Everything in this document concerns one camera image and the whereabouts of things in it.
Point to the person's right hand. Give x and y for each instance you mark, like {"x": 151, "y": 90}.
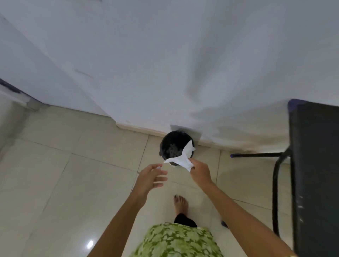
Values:
{"x": 201, "y": 173}

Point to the person's left hand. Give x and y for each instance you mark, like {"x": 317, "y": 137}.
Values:
{"x": 147, "y": 178}

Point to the person's right fingers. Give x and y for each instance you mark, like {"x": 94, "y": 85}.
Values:
{"x": 192, "y": 167}

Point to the person's left fingers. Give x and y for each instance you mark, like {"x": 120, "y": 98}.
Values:
{"x": 159, "y": 175}

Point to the white tissue paper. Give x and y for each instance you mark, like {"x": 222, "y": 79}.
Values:
{"x": 182, "y": 158}

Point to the person's left forearm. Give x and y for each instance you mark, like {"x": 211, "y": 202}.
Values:
{"x": 119, "y": 223}

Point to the person's right forearm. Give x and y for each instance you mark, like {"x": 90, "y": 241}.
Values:
{"x": 243, "y": 222}

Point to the black round waste bin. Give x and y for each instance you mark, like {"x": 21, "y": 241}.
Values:
{"x": 173, "y": 149}

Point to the person's bare foot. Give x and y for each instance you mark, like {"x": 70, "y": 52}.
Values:
{"x": 181, "y": 205}

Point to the black trouser leg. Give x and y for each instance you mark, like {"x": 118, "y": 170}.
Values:
{"x": 184, "y": 220}

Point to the green floral patterned garment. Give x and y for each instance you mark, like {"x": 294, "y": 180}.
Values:
{"x": 177, "y": 241}

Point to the black metal frame table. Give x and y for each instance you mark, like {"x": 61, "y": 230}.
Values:
{"x": 309, "y": 180}

